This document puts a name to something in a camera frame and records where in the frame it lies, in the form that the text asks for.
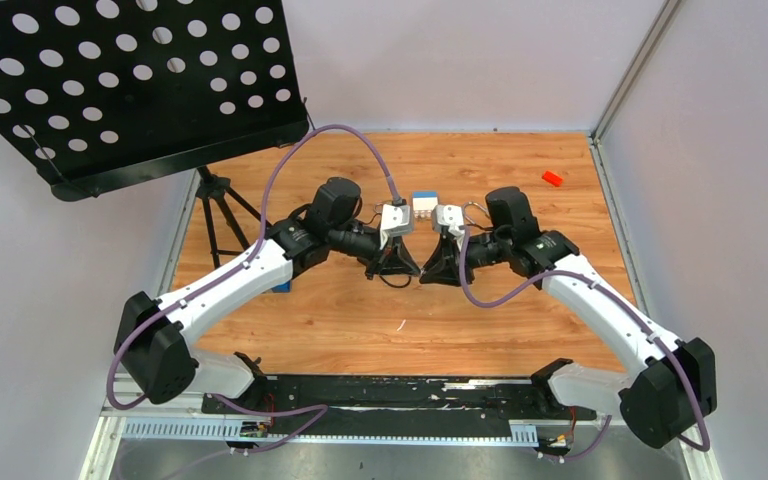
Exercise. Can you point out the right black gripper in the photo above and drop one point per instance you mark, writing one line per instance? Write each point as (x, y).
(445, 265)

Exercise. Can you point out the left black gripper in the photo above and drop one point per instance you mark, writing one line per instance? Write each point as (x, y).
(396, 260)

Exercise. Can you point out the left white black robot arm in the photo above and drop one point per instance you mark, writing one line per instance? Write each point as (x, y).
(156, 338)

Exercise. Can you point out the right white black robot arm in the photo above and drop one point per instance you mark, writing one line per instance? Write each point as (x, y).
(668, 385)

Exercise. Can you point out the white blue toy block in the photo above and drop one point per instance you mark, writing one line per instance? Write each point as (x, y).
(424, 203)

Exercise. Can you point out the blue small block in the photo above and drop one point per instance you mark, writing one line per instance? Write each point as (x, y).
(282, 288)

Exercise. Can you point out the red small block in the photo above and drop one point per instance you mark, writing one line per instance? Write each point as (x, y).
(552, 178)

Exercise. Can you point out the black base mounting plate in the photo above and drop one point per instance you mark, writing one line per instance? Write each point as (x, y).
(449, 407)

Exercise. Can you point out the black tripod stand legs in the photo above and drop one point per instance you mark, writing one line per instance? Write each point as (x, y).
(213, 190)

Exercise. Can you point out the black perforated music stand desk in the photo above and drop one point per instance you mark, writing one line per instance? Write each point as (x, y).
(102, 95)

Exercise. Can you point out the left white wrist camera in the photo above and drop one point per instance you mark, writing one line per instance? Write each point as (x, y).
(395, 221)

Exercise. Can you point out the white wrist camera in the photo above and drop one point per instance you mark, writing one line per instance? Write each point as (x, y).
(395, 221)
(448, 219)

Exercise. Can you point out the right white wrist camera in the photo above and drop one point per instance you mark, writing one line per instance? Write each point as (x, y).
(448, 219)

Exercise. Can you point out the aluminium frame rails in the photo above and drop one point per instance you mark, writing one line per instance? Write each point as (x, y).
(668, 385)

